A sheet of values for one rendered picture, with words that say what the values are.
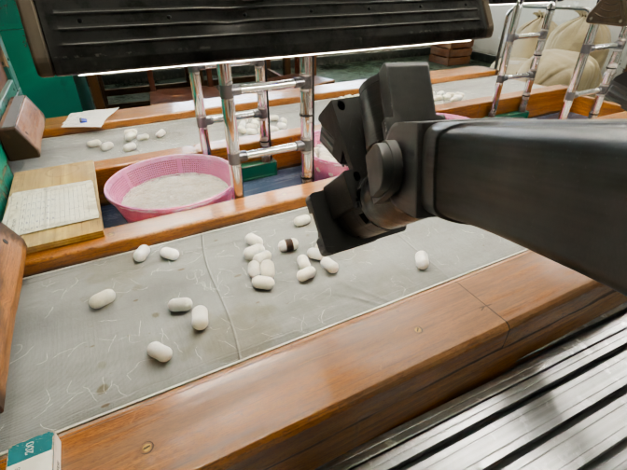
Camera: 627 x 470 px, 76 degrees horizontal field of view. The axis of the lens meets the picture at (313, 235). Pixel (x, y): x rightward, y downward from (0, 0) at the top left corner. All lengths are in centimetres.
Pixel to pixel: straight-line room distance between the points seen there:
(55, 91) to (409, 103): 305
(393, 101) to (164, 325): 40
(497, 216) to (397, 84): 18
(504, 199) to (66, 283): 62
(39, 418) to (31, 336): 13
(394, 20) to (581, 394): 55
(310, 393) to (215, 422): 10
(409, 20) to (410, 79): 30
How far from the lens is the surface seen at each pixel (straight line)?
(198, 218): 73
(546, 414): 61
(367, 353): 48
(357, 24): 60
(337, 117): 39
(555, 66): 386
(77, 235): 74
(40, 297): 70
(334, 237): 41
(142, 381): 52
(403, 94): 34
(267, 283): 58
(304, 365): 46
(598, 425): 64
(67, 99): 328
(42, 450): 45
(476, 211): 21
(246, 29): 53
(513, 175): 19
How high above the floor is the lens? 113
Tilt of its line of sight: 33 degrees down
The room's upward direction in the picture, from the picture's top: straight up
